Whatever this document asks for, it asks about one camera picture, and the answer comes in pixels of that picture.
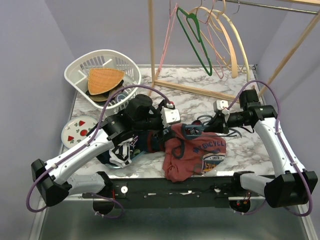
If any black white striped garment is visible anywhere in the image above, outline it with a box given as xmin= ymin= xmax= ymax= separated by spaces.
xmin=110 ymin=138 xmax=136 ymax=155

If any purple cable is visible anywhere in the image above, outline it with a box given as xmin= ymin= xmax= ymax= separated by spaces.
xmin=223 ymin=79 xmax=313 ymax=217
xmin=26 ymin=85 xmax=175 ymax=220

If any green plastic hanger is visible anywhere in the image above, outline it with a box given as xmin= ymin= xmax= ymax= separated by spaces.
xmin=176 ymin=6 xmax=213 ymax=76

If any watermelon pattern plate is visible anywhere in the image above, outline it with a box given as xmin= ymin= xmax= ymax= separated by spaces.
xmin=61 ymin=115 xmax=98 ymax=149

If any white plastic laundry basket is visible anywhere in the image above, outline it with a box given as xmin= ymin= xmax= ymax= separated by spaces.
xmin=64 ymin=49 xmax=142 ymax=110

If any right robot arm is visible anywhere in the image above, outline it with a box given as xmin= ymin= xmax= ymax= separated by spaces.
xmin=204 ymin=89 xmax=318 ymax=208

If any wooden clothes rack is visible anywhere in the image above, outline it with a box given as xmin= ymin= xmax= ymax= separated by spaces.
xmin=145 ymin=0 xmax=320 ymax=101

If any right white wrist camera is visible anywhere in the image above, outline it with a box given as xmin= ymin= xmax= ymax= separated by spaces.
xmin=213 ymin=99 xmax=230 ymax=116

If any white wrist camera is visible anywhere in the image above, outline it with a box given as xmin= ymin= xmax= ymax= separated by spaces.
xmin=213 ymin=99 xmax=230 ymax=116
xmin=160 ymin=102 xmax=181 ymax=128

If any dark navy maroon garment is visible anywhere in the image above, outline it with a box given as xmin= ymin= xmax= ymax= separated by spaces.
xmin=86 ymin=124 xmax=167 ymax=161

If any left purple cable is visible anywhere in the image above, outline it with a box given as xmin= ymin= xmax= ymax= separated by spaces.
xmin=26 ymin=85 xmax=175 ymax=220

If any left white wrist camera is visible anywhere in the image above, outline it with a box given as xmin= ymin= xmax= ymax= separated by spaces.
xmin=160 ymin=102 xmax=181 ymax=128

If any blue plastic hanger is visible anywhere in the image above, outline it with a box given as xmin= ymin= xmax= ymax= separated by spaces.
xmin=184 ymin=115 xmax=242 ymax=138

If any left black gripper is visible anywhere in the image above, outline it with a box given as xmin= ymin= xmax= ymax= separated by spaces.
xmin=133 ymin=100 xmax=177 ymax=144

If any light wooden hanger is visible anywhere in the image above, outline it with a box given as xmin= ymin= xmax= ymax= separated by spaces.
xmin=187 ymin=0 xmax=239 ymax=79

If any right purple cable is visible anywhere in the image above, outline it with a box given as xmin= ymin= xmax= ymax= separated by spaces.
xmin=223 ymin=79 xmax=313 ymax=217

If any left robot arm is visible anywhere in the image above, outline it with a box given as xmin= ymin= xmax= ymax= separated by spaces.
xmin=31 ymin=94 xmax=181 ymax=207

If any orange woven fan mat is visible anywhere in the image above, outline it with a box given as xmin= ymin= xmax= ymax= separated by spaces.
xmin=88 ymin=68 xmax=125 ymax=95

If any red tank top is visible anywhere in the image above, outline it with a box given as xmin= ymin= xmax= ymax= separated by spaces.
xmin=162 ymin=123 xmax=227 ymax=183

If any cream plastic hanger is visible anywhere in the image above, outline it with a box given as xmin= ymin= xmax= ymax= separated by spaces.
xmin=207 ymin=0 xmax=251 ymax=81

